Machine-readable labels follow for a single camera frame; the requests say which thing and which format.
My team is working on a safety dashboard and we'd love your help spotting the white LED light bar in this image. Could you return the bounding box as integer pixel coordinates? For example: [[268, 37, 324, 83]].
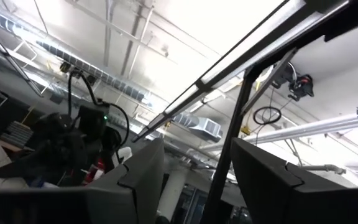
[[132, 0, 351, 142]]

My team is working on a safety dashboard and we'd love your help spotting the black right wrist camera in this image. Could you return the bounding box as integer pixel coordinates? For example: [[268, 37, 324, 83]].
[[78, 104, 110, 141]]

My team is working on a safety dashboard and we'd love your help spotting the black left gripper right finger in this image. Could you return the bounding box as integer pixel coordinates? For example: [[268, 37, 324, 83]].
[[231, 138, 358, 224]]

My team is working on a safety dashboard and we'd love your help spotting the silver spiral duct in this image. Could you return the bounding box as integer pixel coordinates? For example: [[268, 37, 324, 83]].
[[0, 4, 150, 103]]

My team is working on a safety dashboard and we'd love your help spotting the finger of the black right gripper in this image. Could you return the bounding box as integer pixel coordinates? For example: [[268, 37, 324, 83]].
[[0, 146, 54, 180]]

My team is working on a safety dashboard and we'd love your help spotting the black right arm cable loop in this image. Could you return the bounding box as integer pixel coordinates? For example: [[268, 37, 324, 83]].
[[68, 70, 130, 147]]

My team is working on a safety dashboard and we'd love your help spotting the grey ceiling air vent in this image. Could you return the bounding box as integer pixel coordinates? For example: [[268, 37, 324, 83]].
[[172, 113, 223, 142]]

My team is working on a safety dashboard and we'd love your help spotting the black overhead camera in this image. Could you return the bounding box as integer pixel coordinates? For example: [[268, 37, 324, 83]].
[[272, 62, 315, 102]]

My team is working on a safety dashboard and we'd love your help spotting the black aluminium rig frame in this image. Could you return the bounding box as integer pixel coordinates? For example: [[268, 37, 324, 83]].
[[200, 0, 358, 224]]

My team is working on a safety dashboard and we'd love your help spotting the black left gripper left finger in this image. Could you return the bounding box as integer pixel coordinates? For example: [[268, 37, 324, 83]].
[[87, 138, 165, 224]]

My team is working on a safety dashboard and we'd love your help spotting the small black cable coil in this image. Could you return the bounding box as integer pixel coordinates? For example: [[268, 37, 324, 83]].
[[252, 106, 282, 126]]

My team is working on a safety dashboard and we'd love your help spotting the white ceiling pipe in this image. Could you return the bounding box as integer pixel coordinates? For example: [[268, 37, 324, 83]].
[[202, 108, 358, 153]]

